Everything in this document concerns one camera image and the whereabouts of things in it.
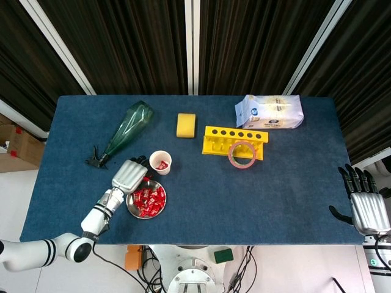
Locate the white paper cup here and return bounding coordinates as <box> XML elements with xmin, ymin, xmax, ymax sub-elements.
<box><xmin>148</xmin><ymin>150</ymin><xmax>173</xmax><ymax>176</ymax></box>

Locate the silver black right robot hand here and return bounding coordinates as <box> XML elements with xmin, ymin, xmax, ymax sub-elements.
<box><xmin>329</xmin><ymin>164</ymin><xmax>391</xmax><ymax>235</ymax></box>

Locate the tissue pack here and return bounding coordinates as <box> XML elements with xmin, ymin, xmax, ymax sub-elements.
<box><xmin>234</xmin><ymin>94</ymin><xmax>305</xmax><ymax>129</ymax></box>

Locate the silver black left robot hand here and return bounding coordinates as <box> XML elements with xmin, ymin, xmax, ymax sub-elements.
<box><xmin>111</xmin><ymin>155</ymin><xmax>151</xmax><ymax>195</ymax></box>

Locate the dark pleated curtain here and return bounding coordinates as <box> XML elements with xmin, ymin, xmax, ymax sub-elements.
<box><xmin>291</xmin><ymin>0</ymin><xmax>391</xmax><ymax>165</ymax></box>
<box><xmin>38</xmin><ymin>0</ymin><xmax>189</xmax><ymax>96</ymax></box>
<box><xmin>198</xmin><ymin>0</ymin><xmax>335</xmax><ymax>96</ymax></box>
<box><xmin>0</xmin><ymin>0</ymin><xmax>86</xmax><ymax>131</ymax></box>

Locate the brown cardboard box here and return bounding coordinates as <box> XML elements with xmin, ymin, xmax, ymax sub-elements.
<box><xmin>0</xmin><ymin>114</ymin><xmax>46</xmax><ymax>174</ymax></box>

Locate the green plastic spray bottle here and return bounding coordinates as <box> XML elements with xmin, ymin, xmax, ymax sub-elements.
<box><xmin>85</xmin><ymin>100</ymin><xmax>155</xmax><ymax>170</ymax></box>

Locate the white frame post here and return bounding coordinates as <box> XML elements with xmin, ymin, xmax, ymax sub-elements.
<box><xmin>282</xmin><ymin>0</ymin><xmax>346</xmax><ymax>96</ymax></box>
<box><xmin>184</xmin><ymin>0</ymin><xmax>201</xmax><ymax>96</ymax></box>
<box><xmin>18</xmin><ymin>0</ymin><xmax>97</xmax><ymax>96</ymax></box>

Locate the yellow sponge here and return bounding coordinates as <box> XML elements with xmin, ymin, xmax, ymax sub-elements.
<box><xmin>176</xmin><ymin>112</ymin><xmax>197</xmax><ymax>139</ymax></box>

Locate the red tape roll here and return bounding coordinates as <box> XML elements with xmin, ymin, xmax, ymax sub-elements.
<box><xmin>228</xmin><ymin>140</ymin><xmax>257</xmax><ymax>169</ymax></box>

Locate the orange box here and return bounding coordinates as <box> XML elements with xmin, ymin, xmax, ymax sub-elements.
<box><xmin>124</xmin><ymin>245</ymin><xmax>144</xmax><ymax>271</ymax></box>

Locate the blue table cloth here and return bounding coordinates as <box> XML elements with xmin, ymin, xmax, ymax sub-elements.
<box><xmin>20</xmin><ymin>95</ymin><xmax>366</xmax><ymax>247</ymax></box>

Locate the yellow test tube rack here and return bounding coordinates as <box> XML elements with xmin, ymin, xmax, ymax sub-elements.
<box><xmin>201</xmin><ymin>125</ymin><xmax>270</xmax><ymax>161</ymax></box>

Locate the round steel plate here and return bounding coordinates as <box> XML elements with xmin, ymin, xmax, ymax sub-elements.
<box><xmin>126</xmin><ymin>179</ymin><xmax>167</xmax><ymax>219</ymax></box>

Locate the green block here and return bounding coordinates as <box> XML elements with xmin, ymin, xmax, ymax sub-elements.
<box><xmin>213</xmin><ymin>248</ymin><xmax>235</xmax><ymax>265</ymax></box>

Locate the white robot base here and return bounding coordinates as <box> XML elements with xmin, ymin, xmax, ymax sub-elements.
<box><xmin>149</xmin><ymin>245</ymin><xmax>245</xmax><ymax>293</ymax></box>

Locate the white floor rail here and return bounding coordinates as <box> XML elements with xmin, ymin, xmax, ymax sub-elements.
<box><xmin>0</xmin><ymin>99</ymin><xmax>49</xmax><ymax>139</ymax></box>
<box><xmin>351</xmin><ymin>148</ymin><xmax>391</xmax><ymax>167</ymax></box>

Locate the black cable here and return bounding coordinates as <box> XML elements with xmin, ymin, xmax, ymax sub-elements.
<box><xmin>375</xmin><ymin>233</ymin><xmax>391</xmax><ymax>271</ymax></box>
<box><xmin>227</xmin><ymin>245</ymin><xmax>256</xmax><ymax>293</ymax></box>
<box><xmin>136</xmin><ymin>247</ymin><xmax>167</xmax><ymax>293</ymax></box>
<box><xmin>91</xmin><ymin>241</ymin><xmax>150</xmax><ymax>293</ymax></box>

